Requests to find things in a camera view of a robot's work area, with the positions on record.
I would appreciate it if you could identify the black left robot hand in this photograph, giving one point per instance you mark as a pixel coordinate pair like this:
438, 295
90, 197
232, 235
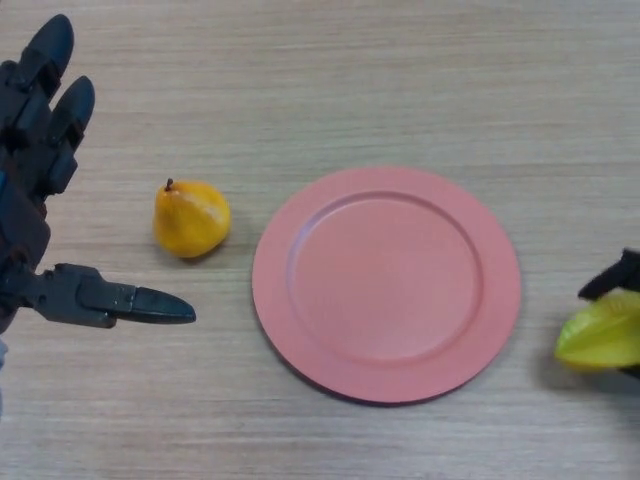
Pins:
27, 170

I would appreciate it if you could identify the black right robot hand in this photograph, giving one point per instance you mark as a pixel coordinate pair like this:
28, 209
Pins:
620, 277

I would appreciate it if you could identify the yellow starfruit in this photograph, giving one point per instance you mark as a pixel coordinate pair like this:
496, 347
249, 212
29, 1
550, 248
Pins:
600, 335

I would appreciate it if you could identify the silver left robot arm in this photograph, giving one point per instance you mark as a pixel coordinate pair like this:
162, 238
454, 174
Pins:
2, 380

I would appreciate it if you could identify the pink round plate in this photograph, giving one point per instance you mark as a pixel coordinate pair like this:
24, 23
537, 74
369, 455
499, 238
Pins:
385, 290

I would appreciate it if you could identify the orange-yellow pear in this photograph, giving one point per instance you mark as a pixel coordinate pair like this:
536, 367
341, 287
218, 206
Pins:
190, 225

